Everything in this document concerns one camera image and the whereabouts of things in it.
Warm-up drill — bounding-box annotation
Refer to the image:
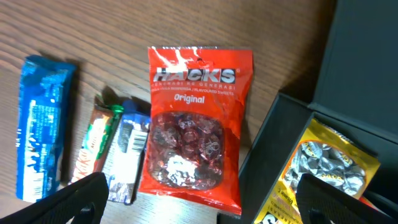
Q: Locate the dark blue chocolate bar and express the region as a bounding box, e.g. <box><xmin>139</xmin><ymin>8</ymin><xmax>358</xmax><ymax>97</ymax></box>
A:
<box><xmin>103</xmin><ymin>100</ymin><xmax>150</xmax><ymax>205</ymax></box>

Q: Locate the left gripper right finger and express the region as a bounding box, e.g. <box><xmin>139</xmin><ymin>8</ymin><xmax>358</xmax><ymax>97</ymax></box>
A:
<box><xmin>296</xmin><ymin>174</ymin><xmax>394</xmax><ymax>224</ymax></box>

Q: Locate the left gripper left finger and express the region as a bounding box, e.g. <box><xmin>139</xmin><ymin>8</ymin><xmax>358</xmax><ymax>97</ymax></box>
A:
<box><xmin>1</xmin><ymin>172</ymin><xmax>109</xmax><ymax>224</ymax></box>

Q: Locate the yellow Hacks candy bag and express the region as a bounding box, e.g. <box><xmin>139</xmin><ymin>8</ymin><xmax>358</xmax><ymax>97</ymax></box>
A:
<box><xmin>254</xmin><ymin>118</ymin><xmax>380</xmax><ymax>224</ymax></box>

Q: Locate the black gift box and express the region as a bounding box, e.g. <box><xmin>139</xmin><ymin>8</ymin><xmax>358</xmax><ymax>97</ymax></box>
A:
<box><xmin>217</xmin><ymin>1</ymin><xmax>397</xmax><ymax>223</ymax></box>

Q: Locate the red Hacks candy bag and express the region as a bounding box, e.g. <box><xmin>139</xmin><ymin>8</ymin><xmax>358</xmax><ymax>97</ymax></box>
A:
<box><xmin>139</xmin><ymin>47</ymin><xmax>254</xmax><ymax>215</ymax></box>

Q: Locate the red KitKat bar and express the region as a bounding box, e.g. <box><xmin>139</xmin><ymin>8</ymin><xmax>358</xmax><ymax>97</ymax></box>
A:
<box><xmin>69</xmin><ymin>95</ymin><xmax>124</xmax><ymax>184</ymax></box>

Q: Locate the blue snack bar wrapper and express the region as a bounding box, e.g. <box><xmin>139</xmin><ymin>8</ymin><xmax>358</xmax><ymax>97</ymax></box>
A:
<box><xmin>16</xmin><ymin>55</ymin><xmax>76</xmax><ymax>203</ymax></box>

